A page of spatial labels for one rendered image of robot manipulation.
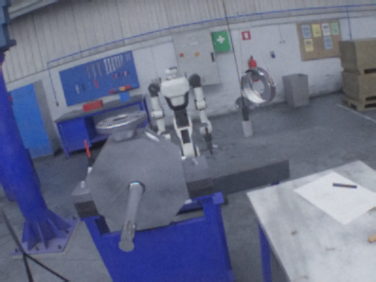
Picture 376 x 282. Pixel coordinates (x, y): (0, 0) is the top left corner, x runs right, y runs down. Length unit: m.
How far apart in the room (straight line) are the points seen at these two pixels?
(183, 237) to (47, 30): 6.27
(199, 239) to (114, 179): 0.57
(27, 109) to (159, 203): 5.80
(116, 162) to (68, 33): 5.84
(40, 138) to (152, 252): 5.65
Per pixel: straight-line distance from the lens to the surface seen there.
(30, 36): 7.52
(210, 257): 1.77
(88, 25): 6.92
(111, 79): 6.72
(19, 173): 3.28
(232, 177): 1.92
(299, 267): 1.16
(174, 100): 3.02
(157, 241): 1.68
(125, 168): 1.45
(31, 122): 7.07
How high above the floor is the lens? 1.69
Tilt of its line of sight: 18 degrees down
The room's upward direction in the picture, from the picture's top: 12 degrees counter-clockwise
